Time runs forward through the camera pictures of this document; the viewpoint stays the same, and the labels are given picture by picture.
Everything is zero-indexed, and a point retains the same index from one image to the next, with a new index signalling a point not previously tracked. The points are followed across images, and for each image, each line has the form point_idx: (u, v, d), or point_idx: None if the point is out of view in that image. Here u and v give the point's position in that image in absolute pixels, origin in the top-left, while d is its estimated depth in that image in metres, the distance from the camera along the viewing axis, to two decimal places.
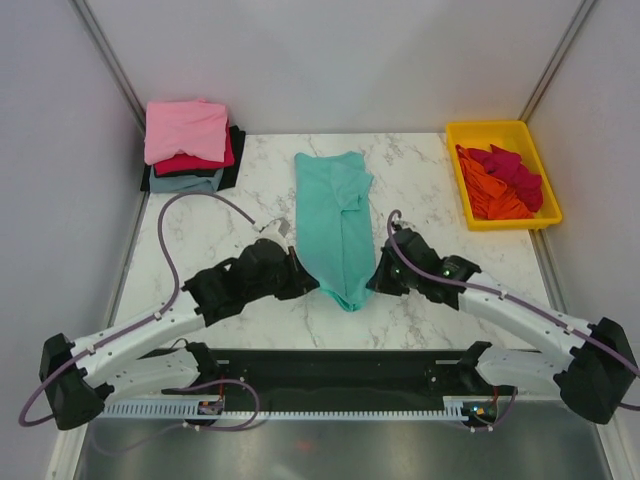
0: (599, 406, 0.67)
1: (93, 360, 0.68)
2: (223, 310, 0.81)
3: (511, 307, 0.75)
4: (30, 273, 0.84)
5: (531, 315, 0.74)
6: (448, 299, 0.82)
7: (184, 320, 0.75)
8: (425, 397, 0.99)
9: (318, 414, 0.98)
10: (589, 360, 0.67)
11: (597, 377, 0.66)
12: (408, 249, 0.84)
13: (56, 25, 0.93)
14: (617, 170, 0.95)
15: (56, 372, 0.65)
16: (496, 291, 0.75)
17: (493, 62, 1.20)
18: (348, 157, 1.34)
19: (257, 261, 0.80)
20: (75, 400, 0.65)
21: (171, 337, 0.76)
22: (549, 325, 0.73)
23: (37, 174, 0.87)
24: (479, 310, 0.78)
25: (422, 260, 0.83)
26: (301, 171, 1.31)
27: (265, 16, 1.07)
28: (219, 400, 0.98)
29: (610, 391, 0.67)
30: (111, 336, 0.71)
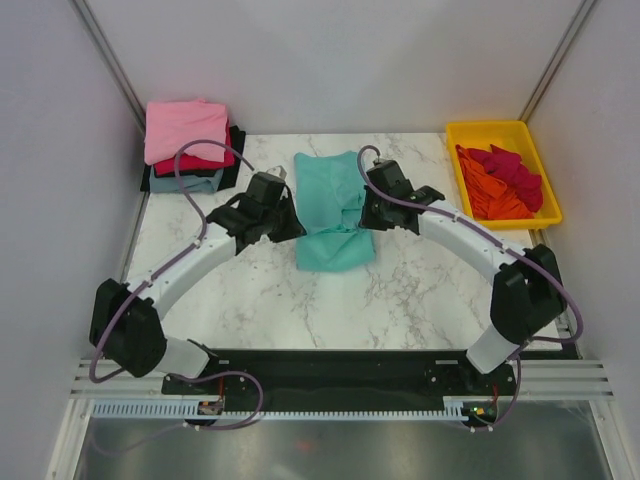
0: (516, 318, 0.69)
1: (155, 288, 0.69)
2: (248, 235, 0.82)
3: (457, 227, 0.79)
4: (30, 273, 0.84)
5: (474, 235, 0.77)
6: (409, 222, 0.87)
7: (223, 243, 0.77)
8: (425, 397, 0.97)
9: (319, 414, 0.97)
10: (515, 273, 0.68)
11: (516, 291, 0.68)
12: (384, 174, 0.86)
13: (57, 26, 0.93)
14: (617, 169, 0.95)
15: (126, 303, 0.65)
16: (450, 213, 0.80)
17: (493, 62, 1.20)
18: (348, 156, 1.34)
19: (267, 185, 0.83)
20: (147, 328, 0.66)
21: (210, 262, 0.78)
22: (490, 246, 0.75)
23: (37, 174, 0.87)
24: (434, 230, 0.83)
25: (396, 187, 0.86)
26: (301, 171, 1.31)
27: (266, 17, 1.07)
28: (219, 400, 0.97)
29: (532, 309, 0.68)
30: (162, 267, 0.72)
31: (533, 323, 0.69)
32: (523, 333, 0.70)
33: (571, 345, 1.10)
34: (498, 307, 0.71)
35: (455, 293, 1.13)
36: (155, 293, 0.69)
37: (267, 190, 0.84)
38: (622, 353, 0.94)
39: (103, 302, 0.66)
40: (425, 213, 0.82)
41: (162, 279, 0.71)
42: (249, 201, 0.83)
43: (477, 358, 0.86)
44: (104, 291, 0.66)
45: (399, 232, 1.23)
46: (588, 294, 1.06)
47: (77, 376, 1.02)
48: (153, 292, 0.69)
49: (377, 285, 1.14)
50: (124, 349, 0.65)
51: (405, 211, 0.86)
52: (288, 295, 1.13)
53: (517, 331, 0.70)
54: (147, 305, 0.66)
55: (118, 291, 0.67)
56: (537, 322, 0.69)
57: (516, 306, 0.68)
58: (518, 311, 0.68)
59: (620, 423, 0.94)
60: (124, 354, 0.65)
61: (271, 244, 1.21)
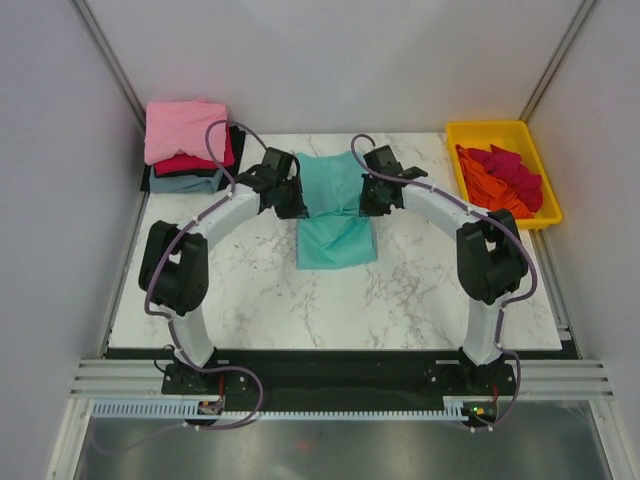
0: (477, 274, 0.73)
1: (200, 227, 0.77)
2: (268, 197, 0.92)
3: (432, 197, 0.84)
4: (30, 273, 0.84)
5: (445, 201, 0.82)
6: (396, 199, 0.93)
7: (251, 197, 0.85)
8: (425, 396, 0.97)
9: (318, 414, 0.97)
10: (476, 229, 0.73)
11: (478, 245, 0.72)
12: (376, 155, 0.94)
13: (56, 26, 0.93)
14: (618, 169, 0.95)
15: (176, 238, 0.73)
16: (426, 185, 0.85)
17: (493, 62, 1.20)
18: (348, 156, 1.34)
19: (279, 156, 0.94)
20: (198, 259, 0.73)
21: (239, 215, 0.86)
22: (457, 210, 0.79)
23: (36, 175, 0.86)
24: (416, 203, 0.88)
25: (386, 166, 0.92)
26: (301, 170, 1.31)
27: (266, 17, 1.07)
28: (219, 400, 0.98)
29: (493, 267, 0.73)
30: (205, 211, 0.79)
31: (493, 280, 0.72)
32: (484, 290, 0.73)
33: (571, 345, 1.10)
34: (463, 264, 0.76)
35: (455, 294, 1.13)
36: (203, 229, 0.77)
37: (280, 159, 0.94)
38: (622, 353, 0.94)
39: (154, 240, 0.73)
40: (408, 186, 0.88)
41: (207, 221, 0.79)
42: (264, 169, 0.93)
43: (472, 350, 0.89)
44: (155, 230, 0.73)
45: (398, 232, 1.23)
46: (588, 294, 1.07)
47: (77, 376, 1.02)
48: (200, 230, 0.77)
49: (377, 285, 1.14)
50: (178, 280, 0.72)
51: (392, 187, 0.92)
52: (288, 295, 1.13)
53: (478, 289, 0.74)
54: (197, 238, 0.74)
55: (168, 230, 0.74)
56: (498, 280, 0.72)
57: (476, 260, 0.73)
58: (478, 264, 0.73)
59: (621, 423, 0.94)
60: (175, 287, 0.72)
61: (271, 245, 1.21)
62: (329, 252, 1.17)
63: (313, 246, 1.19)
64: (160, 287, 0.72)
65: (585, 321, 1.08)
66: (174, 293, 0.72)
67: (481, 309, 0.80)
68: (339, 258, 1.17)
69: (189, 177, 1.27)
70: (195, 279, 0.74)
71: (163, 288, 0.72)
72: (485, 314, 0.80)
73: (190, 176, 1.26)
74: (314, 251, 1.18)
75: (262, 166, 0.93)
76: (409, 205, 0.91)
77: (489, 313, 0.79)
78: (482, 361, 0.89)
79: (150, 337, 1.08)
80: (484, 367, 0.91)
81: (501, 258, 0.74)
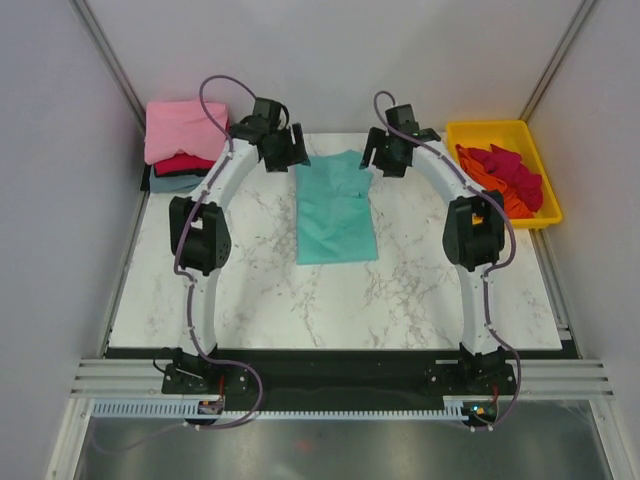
0: (457, 243, 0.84)
1: (213, 194, 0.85)
2: (265, 144, 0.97)
3: (438, 162, 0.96)
4: (29, 273, 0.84)
5: (448, 170, 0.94)
6: (405, 157, 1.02)
7: (250, 151, 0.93)
8: (425, 397, 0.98)
9: (318, 414, 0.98)
10: (467, 204, 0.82)
11: (463, 218, 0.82)
12: (397, 112, 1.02)
13: (57, 25, 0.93)
14: (618, 168, 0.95)
15: (195, 209, 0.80)
16: (434, 150, 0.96)
17: (493, 62, 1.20)
18: (349, 155, 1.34)
19: (269, 104, 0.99)
20: (219, 224, 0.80)
21: (242, 172, 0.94)
22: (455, 181, 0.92)
23: (35, 175, 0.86)
24: (422, 163, 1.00)
25: (405, 124, 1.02)
26: (301, 170, 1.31)
27: (266, 16, 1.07)
28: (219, 400, 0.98)
29: (474, 239, 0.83)
30: (212, 177, 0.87)
31: (471, 251, 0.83)
32: (460, 258, 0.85)
33: (571, 345, 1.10)
34: (449, 233, 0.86)
35: (455, 294, 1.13)
36: (216, 196, 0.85)
37: (270, 107, 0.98)
38: (622, 353, 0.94)
39: (176, 213, 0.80)
40: (419, 147, 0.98)
41: (218, 183, 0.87)
42: (257, 118, 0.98)
43: (467, 339, 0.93)
44: (174, 203, 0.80)
45: (399, 231, 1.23)
46: (589, 293, 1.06)
47: (77, 376, 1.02)
48: (214, 196, 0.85)
49: (377, 285, 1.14)
50: (203, 244, 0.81)
51: (405, 144, 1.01)
52: (288, 295, 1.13)
53: (456, 255, 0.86)
54: (214, 207, 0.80)
55: (186, 204, 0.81)
56: (475, 251, 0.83)
57: (459, 231, 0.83)
58: (463, 235, 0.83)
59: (621, 423, 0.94)
60: (203, 250, 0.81)
61: (271, 245, 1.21)
62: (328, 247, 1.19)
63: (313, 243, 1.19)
64: (188, 251, 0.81)
65: (585, 321, 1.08)
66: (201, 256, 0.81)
67: (468, 286, 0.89)
68: (339, 252, 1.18)
69: (189, 177, 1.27)
70: (220, 242, 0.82)
71: (192, 252, 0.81)
72: (472, 290, 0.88)
73: (190, 176, 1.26)
74: (316, 249, 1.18)
75: (254, 115, 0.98)
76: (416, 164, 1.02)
77: (475, 286, 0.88)
78: (476, 350, 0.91)
79: (150, 336, 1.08)
80: (486, 361, 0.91)
81: (484, 232, 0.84)
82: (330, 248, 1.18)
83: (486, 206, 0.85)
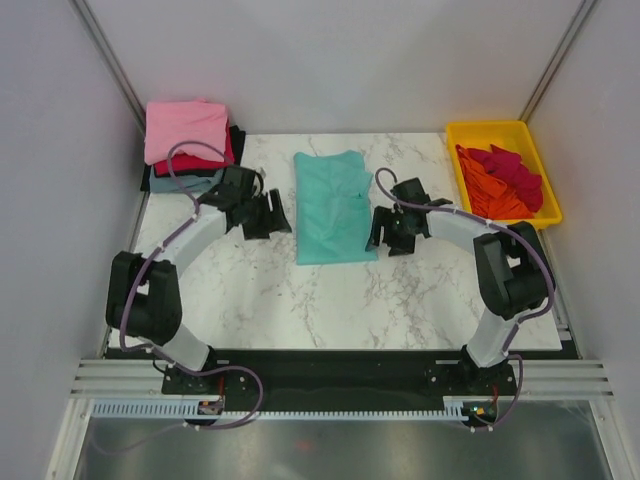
0: (497, 286, 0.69)
1: (167, 253, 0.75)
2: (234, 215, 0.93)
3: (454, 218, 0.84)
4: (29, 273, 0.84)
5: (466, 219, 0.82)
6: (422, 227, 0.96)
7: (218, 217, 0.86)
8: (425, 397, 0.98)
9: (317, 414, 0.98)
10: (494, 239, 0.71)
11: (493, 257, 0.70)
12: (404, 186, 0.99)
13: (56, 25, 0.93)
14: (618, 169, 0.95)
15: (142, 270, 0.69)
16: (449, 208, 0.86)
17: (493, 62, 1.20)
18: (349, 156, 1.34)
19: (241, 172, 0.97)
20: (169, 286, 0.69)
21: (206, 236, 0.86)
22: (477, 226, 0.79)
23: (35, 174, 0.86)
24: (439, 228, 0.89)
25: (414, 198, 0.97)
26: (301, 170, 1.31)
27: (265, 16, 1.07)
28: (219, 400, 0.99)
29: (515, 280, 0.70)
30: (170, 237, 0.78)
31: (515, 295, 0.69)
32: (506, 307, 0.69)
33: (571, 345, 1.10)
34: (482, 278, 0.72)
35: (454, 294, 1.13)
36: (171, 254, 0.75)
37: (242, 176, 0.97)
38: (622, 353, 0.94)
39: (120, 271, 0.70)
40: (432, 213, 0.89)
41: (175, 244, 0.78)
42: (229, 187, 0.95)
43: (477, 352, 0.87)
44: (119, 261, 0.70)
45: None
46: (589, 294, 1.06)
47: (77, 377, 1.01)
48: (168, 255, 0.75)
49: (377, 285, 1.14)
50: (147, 313, 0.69)
51: (418, 217, 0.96)
52: (288, 295, 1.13)
53: (499, 306, 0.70)
54: (165, 264, 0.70)
55: (133, 260, 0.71)
56: (520, 296, 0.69)
57: (494, 271, 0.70)
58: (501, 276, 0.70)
59: (621, 423, 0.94)
60: (147, 320, 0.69)
61: (271, 245, 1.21)
62: (328, 247, 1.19)
63: (313, 243, 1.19)
64: (132, 320, 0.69)
65: (585, 321, 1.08)
66: (142, 328, 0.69)
67: (495, 322, 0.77)
68: (339, 252, 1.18)
69: (189, 177, 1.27)
70: (169, 309, 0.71)
71: (132, 322, 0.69)
72: (498, 327, 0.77)
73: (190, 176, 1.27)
74: (315, 249, 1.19)
75: (227, 184, 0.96)
76: (434, 232, 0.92)
77: (504, 326, 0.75)
78: (483, 363, 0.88)
79: None
80: (486, 368, 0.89)
81: (524, 273, 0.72)
82: (330, 248, 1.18)
83: (517, 245, 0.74)
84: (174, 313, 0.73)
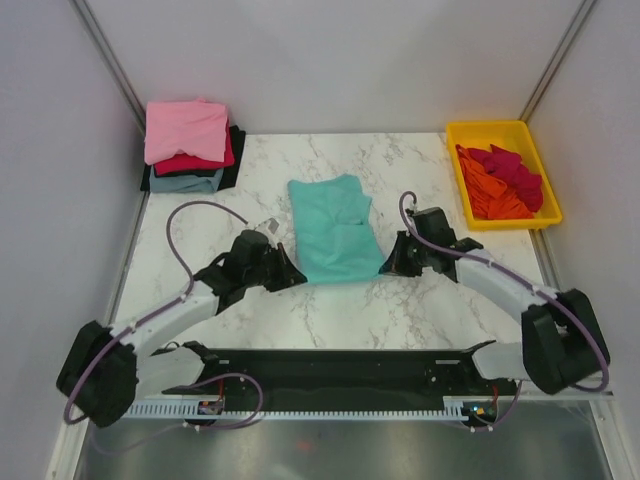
0: (549, 367, 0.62)
1: (136, 336, 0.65)
2: (230, 298, 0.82)
3: (490, 271, 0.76)
4: (29, 272, 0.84)
5: (503, 276, 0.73)
6: (448, 272, 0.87)
7: (208, 299, 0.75)
8: (425, 397, 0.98)
9: (318, 413, 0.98)
10: (545, 313, 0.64)
11: (548, 336, 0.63)
12: (429, 220, 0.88)
13: (57, 25, 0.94)
14: (618, 168, 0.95)
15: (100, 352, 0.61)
16: (483, 259, 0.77)
17: (493, 63, 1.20)
18: (345, 181, 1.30)
19: (250, 247, 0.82)
20: (123, 376, 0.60)
21: (193, 316, 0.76)
22: (518, 288, 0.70)
23: (37, 173, 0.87)
24: (469, 276, 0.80)
25: (438, 234, 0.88)
26: (295, 199, 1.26)
27: (265, 15, 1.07)
28: (219, 400, 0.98)
29: (567, 358, 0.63)
30: (148, 315, 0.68)
31: (567, 375, 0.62)
32: (557, 387, 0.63)
33: None
34: (531, 355, 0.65)
35: (455, 294, 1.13)
36: (140, 337, 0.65)
37: (249, 251, 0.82)
38: (622, 353, 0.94)
39: (84, 342, 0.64)
40: (462, 258, 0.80)
41: (155, 322, 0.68)
42: (233, 262, 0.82)
43: (485, 367, 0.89)
44: (87, 333, 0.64)
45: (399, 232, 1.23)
46: (589, 294, 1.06)
47: None
48: (136, 337, 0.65)
49: (377, 285, 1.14)
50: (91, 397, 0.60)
51: (444, 260, 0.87)
52: (288, 295, 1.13)
53: (549, 385, 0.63)
54: (127, 351, 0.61)
55: (98, 336, 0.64)
56: (572, 375, 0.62)
57: (546, 351, 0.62)
58: (555, 355, 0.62)
59: (621, 424, 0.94)
60: (90, 406, 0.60)
61: None
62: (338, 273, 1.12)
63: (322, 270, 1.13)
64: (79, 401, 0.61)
65: None
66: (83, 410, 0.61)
67: None
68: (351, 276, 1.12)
69: (189, 177, 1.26)
70: (114, 399, 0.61)
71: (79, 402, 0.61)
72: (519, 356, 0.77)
73: (190, 176, 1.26)
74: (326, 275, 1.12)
75: (231, 258, 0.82)
76: (462, 281, 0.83)
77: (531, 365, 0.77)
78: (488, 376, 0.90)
79: None
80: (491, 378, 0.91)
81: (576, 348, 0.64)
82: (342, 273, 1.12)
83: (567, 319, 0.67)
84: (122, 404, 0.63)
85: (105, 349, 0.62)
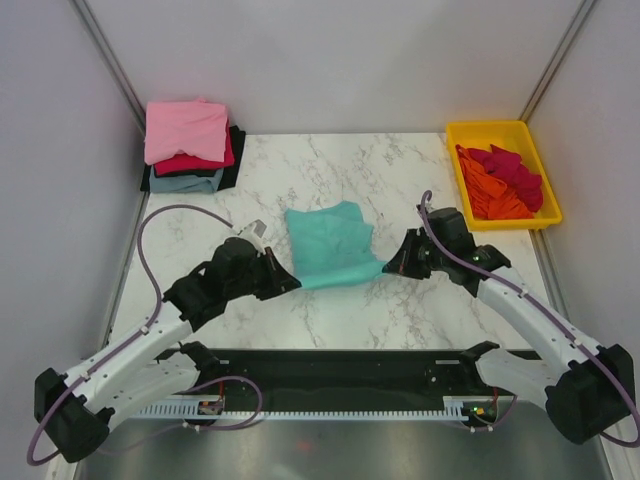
0: (580, 422, 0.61)
1: (90, 386, 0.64)
2: (206, 312, 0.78)
3: (521, 302, 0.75)
4: (29, 272, 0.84)
5: (540, 317, 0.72)
6: (468, 284, 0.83)
7: (175, 327, 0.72)
8: (425, 397, 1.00)
9: (319, 414, 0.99)
10: (586, 377, 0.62)
11: (586, 396, 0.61)
12: (447, 225, 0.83)
13: (56, 25, 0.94)
14: (618, 168, 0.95)
15: (54, 405, 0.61)
16: (517, 287, 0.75)
17: (493, 63, 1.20)
18: (342, 208, 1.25)
19: (230, 259, 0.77)
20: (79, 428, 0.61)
21: (162, 346, 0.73)
22: (557, 336, 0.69)
23: (36, 173, 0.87)
24: (494, 300, 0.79)
25: (456, 241, 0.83)
26: (294, 230, 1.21)
27: (265, 15, 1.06)
28: (219, 400, 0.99)
29: (599, 414, 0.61)
30: (101, 360, 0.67)
31: (595, 427, 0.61)
32: (583, 438, 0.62)
33: None
34: (561, 406, 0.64)
35: (455, 294, 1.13)
36: (95, 386, 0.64)
37: (229, 264, 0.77)
38: None
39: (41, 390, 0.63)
40: (489, 279, 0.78)
41: (106, 368, 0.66)
42: (213, 275, 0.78)
43: (487, 375, 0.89)
44: (44, 381, 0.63)
45: (399, 232, 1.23)
46: (589, 294, 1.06)
47: None
48: (89, 388, 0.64)
49: (377, 285, 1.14)
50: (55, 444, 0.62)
51: (465, 271, 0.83)
52: (288, 295, 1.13)
53: (576, 435, 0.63)
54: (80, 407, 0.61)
55: (54, 386, 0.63)
56: (600, 427, 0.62)
57: (581, 409, 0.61)
58: (589, 412, 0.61)
59: (621, 424, 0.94)
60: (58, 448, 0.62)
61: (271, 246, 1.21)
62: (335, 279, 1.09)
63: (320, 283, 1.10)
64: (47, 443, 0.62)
65: (584, 321, 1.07)
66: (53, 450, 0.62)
67: None
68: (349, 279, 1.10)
69: (189, 177, 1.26)
70: (76, 447, 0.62)
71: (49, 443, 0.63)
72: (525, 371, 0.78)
73: (190, 176, 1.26)
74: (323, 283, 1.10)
75: (211, 270, 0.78)
76: (483, 299, 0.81)
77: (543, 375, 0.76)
78: (488, 381, 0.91)
79: None
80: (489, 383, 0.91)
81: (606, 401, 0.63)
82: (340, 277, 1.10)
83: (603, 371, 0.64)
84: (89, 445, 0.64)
85: (59, 403, 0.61)
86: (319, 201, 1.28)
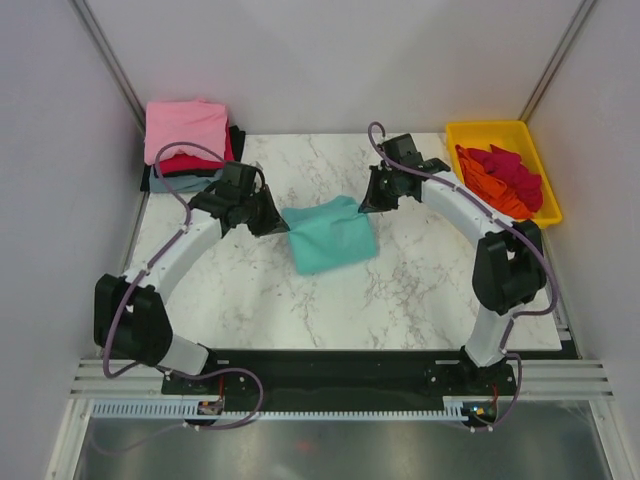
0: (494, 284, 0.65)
1: (153, 276, 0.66)
2: (229, 218, 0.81)
3: (455, 196, 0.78)
4: (29, 273, 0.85)
5: (467, 204, 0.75)
6: (414, 192, 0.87)
7: (209, 225, 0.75)
8: (424, 397, 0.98)
9: (319, 414, 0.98)
10: (498, 241, 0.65)
11: (497, 259, 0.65)
12: (395, 143, 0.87)
13: (56, 26, 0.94)
14: (617, 167, 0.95)
15: (125, 297, 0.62)
16: (449, 183, 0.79)
17: (493, 62, 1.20)
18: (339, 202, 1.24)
19: (241, 169, 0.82)
20: (153, 313, 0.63)
21: (198, 249, 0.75)
22: (480, 216, 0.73)
23: (36, 175, 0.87)
24: (436, 201, 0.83)
25: (406, 157, 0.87)
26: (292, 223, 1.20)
27: (265, 16, 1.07)
28: (219, 400, 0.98)
29: (510, 277, 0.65)
30: (155, 255, 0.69)
31: (508, 291, 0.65)
32: (499, 302, 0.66)
33: (571, 345, 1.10)
34: (479, 274, 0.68)
35: (455, 294, 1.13)
36: (159, 274, 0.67)
37: (243, 172, 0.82)
38: (622, 354, 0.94)
39: (102, 294, 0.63)
40: (429, 181, 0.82)
41: (162, 262, 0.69)
42: (226, 186, 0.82)
43: (474, 351, 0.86)
44: (101, 284, 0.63)
45: (399, 232, 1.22)
46: (588, 293, 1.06)
47: (77, 376, 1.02)
48: (153, 277, 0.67)
49: (376, 285, 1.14)
50: (132, 338, 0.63)
51: (412, 180, 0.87)
52: (288, 295, 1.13)
53: (492, 300, 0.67)
54: (149, 291, 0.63)
55: (118, 285, 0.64)
56: (512, 291, 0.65)
57: (492, 271, 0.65)
58: (499, 274, 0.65)
59: (621, 423, 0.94)
60: (133, 345, 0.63)
61: (271, 244, 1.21)
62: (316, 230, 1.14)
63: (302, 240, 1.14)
64: (120, 344, 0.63)
65: (584, 321, 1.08)
66: (130, 349, 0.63)
67: (496, 326, 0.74)
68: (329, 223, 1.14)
69: (189, 178, 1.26)
70: (154, 336, 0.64)
71: (121, 346, 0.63)
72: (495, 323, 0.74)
73: (190, 176, 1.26)
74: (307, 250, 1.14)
75: (222, 183, 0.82)
76: (427, 201, 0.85)
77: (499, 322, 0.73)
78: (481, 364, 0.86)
79: None
80: (486, 368, 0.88)
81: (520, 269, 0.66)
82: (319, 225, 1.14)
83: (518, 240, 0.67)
84: (161, 339, 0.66)
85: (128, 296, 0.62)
86: (319, 201, 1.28)
